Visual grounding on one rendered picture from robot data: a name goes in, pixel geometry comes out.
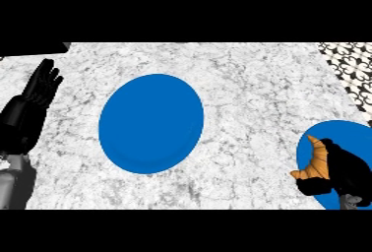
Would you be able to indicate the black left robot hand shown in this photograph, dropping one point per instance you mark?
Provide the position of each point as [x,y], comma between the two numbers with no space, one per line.
[27,108]

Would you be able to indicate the black white patterned tile panel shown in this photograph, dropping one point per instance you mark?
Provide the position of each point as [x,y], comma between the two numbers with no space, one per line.
[352,69]

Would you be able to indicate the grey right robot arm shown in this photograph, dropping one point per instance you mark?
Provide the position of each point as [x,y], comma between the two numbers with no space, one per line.
[350,201]

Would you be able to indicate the dark appliance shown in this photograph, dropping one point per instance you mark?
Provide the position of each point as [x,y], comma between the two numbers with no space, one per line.
[31,47]

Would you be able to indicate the orange croissant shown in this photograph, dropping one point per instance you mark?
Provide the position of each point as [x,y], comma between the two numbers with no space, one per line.
[318,162]

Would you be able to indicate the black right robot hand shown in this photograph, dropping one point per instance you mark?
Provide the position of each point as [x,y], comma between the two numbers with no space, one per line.
[349,170]

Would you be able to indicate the blue plate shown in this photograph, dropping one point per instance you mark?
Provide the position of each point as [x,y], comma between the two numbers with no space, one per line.
[151,123]
[356,138]

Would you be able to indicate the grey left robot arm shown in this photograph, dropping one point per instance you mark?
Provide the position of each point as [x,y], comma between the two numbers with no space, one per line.
[12,183]

